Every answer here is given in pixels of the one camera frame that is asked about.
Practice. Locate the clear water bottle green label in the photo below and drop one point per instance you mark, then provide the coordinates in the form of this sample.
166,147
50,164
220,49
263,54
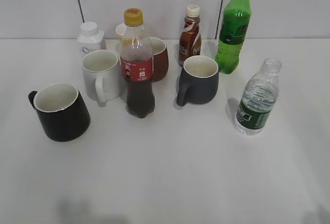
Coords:
258,99

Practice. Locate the black mug white interior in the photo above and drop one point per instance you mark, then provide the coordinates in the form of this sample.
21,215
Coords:
61,110

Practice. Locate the dark grey mug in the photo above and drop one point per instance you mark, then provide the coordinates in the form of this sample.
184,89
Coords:
198,81

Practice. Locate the dark red mug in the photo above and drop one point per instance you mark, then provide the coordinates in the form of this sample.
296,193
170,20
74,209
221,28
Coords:
160,60

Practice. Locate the cola bottle yellow cap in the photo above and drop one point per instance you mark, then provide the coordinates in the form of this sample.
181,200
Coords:
136,55

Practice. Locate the brown coffee drink bottle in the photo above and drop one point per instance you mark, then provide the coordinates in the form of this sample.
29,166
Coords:
190,40

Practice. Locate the white ceramic mug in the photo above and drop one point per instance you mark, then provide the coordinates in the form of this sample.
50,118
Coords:
102,76

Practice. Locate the white plastic bottle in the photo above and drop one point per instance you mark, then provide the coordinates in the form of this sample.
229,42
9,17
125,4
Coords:
90,38

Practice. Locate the green soda bottle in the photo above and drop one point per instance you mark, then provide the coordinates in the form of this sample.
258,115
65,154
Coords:
236,18

